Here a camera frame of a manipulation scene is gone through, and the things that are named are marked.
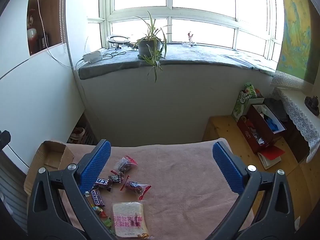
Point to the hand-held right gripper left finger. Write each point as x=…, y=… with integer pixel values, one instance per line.
x=97, y=165

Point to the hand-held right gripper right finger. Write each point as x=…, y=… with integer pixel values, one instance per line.
x=228, y=170

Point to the small brown chocolate bar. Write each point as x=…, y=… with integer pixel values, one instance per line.
x=102, y=182

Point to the black cartoon snack packet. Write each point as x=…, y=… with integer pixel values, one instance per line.
x=115, y=178

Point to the clear dried plum packet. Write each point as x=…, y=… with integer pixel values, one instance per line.
x=135, y=187
x=125, y=165

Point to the large brown chocolate bar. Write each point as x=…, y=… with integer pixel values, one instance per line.
x=96, y=197

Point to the colourful candy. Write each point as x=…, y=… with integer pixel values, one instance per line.
x=98, y=210

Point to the brown cardboard box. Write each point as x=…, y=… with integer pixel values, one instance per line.
x=52, y=155

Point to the green jelly cup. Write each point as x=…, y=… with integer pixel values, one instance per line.
x=108, y=222

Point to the packaged bread slice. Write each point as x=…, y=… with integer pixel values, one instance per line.
x=127, y=220

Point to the red cardboard box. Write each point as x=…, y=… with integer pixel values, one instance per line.
x=250, y=135

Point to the red booklet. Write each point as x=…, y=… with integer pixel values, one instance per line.
x=271, y=152

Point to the white cabinet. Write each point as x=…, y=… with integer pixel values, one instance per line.
x=37, y=92

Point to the green paper box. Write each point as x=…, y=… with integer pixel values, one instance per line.
x=240, y=107

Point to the green snack bag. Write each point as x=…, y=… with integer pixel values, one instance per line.
x=250, y=88

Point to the white lace cloth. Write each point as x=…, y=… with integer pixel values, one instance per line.
x=297, y=110

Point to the red vase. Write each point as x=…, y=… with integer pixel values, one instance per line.
x=32, y=37

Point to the dark teapot ornament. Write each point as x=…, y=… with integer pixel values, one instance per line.
x=312, y=103

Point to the white power adapter box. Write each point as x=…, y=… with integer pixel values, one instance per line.
x=92, y=56

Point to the grey windowsill cover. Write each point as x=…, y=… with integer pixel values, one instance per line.
x=200, y=55

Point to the potted spider plant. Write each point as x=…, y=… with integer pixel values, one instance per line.
x=149, y=46

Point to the wooden shelf niche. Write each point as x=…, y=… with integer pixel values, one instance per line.
x=53, y=17

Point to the small animal figurine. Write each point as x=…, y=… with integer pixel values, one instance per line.
x=190, y=38

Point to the landscape wall scroll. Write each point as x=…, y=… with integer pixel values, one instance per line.
x=297, y=42

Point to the white window frame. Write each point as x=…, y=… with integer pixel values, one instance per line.
x=169, y=11

